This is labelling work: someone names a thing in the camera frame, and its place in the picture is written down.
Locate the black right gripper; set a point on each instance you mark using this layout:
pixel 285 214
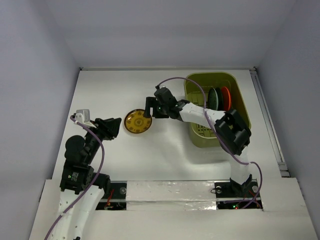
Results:
pixel 153 107

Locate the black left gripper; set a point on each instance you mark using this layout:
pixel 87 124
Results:
pixel 109 127

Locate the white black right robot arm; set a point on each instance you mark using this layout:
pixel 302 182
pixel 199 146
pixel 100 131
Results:
pixel 229 127

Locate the yellow brown patterned plate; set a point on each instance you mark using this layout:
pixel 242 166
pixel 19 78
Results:
pixel 136 118

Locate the right arm base electronics bay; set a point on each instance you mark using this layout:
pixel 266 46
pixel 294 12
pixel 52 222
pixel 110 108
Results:
pixel 229 199

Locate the orange rimmed black plate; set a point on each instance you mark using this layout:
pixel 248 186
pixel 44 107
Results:
pixel 226 98

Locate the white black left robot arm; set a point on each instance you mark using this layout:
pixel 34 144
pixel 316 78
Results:
pixel 82 187

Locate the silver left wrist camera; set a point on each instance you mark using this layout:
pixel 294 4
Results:
pixel 82 116

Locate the olive green dish rack tub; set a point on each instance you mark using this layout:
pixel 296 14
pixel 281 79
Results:
pixel 200 136

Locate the blue floral dark-rimmed plate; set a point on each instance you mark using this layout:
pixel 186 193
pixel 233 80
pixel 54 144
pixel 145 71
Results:
pixel 213 100

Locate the beige floral plate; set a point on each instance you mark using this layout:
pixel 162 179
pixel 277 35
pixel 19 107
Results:
pixel 134 130

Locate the left arm base electronics bay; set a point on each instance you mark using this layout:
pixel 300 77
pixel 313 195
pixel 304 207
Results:
pixel 115 199

